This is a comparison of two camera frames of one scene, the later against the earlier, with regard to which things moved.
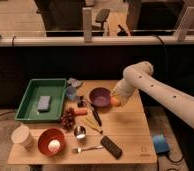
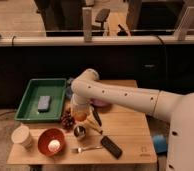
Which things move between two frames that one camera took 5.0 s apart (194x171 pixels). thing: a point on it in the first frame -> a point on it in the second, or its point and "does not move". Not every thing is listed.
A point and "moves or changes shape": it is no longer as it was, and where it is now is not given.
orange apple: x=115 y=101 moves or changes shape
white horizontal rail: x=94 y=40 does not move
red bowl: x=48 y=135 does not move
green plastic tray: x=55 y=88 does not move
